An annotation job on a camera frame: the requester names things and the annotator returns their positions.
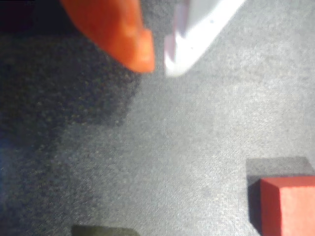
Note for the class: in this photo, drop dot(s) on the red wooden cube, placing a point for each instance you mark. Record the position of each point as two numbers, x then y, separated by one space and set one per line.
290 209

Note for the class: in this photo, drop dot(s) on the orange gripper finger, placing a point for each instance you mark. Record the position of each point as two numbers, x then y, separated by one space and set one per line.
113 27

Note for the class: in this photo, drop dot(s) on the yellow wooden cube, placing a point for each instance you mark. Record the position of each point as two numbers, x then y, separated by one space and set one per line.
103 231

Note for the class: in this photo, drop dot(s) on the dark grey table mat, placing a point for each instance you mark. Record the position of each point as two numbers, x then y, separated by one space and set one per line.
172 135

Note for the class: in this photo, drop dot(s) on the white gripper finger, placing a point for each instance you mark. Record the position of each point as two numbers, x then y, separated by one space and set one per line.
194 32

